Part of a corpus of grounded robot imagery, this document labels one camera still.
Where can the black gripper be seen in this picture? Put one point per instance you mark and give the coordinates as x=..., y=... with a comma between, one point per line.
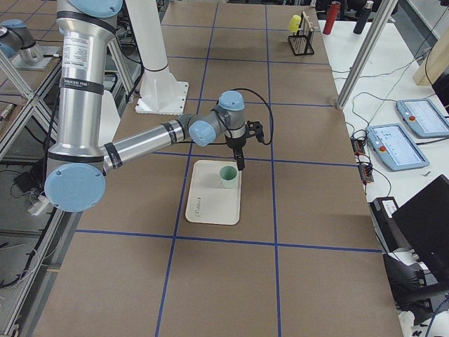
x=233, y=143

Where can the green cup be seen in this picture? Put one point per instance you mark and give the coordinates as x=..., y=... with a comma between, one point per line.
x=228, y=176

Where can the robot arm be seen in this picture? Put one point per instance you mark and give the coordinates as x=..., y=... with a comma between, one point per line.
x=77, y=162
x=22, y=49

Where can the cream plastic tray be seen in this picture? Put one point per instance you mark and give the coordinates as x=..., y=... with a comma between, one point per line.
x=208, y=202

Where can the yellow cup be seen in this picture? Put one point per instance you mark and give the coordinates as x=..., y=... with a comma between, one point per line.
x=294, y=24

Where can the orange connector block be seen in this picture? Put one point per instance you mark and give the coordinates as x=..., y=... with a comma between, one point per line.
x=365, y=170
x=358, y=145

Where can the near blue teach pendant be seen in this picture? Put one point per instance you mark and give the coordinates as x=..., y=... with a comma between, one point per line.
x=395, y=148

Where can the blue teach pendant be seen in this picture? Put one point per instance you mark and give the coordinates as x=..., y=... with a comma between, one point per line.
x=423, y=118
x=395, y=148

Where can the red bottle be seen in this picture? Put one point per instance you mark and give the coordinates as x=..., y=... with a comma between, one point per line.
x=333, y=13

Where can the far blue teach pendant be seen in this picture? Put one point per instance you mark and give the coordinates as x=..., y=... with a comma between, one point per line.
x=423, y=118

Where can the black bottle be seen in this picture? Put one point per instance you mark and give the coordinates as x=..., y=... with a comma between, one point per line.
x=363, y=17

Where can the black laptop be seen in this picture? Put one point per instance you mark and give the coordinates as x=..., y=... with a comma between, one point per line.
x=423, y=220

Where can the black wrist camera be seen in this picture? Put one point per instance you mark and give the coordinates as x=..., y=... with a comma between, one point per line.
x=255, y=129

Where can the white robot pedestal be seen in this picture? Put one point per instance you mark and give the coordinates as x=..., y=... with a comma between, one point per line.
x=160, y=92

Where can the black wire cup rack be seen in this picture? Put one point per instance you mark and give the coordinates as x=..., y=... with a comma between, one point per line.
x=301, y=42

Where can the aluminium frame post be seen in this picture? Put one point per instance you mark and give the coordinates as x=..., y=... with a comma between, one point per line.
x=384, y=12

